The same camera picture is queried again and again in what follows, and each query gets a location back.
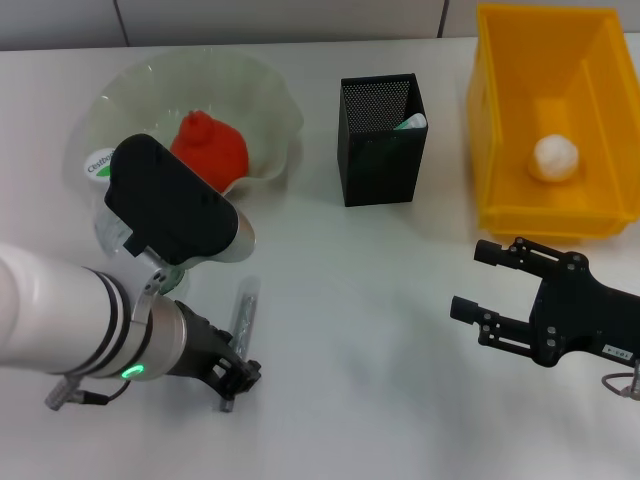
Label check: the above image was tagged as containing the black mesh pen holder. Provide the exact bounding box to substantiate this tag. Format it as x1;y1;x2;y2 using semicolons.
337;73;430;208

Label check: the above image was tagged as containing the grey left wrist cable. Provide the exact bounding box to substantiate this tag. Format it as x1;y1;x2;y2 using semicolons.
44;377;126;412

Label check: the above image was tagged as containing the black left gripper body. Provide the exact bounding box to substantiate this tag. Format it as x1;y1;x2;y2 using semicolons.
167;299;264;399

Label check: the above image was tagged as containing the red-orange fruit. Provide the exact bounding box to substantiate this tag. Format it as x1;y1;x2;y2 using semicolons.
169;110;250;194

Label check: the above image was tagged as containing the grey right wrist cable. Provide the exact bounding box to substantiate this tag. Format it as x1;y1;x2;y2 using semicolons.
602;367;640;401

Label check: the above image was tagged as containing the translucent green wavy fruit plate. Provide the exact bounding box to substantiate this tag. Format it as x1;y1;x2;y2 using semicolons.
67;47;306;207

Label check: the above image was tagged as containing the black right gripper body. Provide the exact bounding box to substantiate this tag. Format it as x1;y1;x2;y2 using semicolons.
529;252;640;369

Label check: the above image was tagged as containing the clear green-label water bottle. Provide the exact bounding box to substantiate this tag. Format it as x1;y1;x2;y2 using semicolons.
82;148;191;296

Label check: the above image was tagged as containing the yellow plastic bin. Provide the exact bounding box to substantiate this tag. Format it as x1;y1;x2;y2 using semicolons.
467;3;640;245

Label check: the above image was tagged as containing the grey marker pen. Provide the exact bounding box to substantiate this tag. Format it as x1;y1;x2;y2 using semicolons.
218;276;261;414

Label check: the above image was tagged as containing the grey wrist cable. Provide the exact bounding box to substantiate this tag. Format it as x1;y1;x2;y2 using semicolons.
44;377;126;412
602;367;640;401

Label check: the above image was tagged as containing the white paper ball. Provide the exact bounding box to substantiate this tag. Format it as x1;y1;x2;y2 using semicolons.
524;133;581;184

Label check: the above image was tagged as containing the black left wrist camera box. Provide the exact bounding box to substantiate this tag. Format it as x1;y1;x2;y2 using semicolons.
103;133;239;266

